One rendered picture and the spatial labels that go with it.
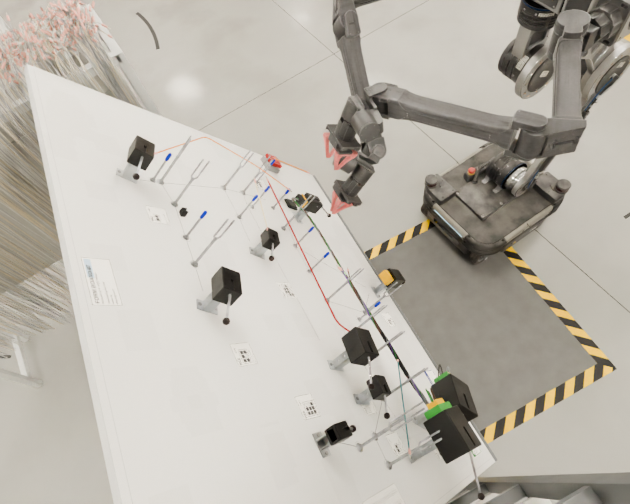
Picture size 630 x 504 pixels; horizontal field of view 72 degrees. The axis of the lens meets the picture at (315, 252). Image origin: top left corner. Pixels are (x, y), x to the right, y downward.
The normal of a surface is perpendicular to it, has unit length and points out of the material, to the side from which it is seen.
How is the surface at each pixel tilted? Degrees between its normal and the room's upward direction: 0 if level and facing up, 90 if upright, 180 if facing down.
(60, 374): 0
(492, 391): 0
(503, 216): 0
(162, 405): 54
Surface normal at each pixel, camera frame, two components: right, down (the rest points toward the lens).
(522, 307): -0.14, -0.47
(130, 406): 0.64, -0.63
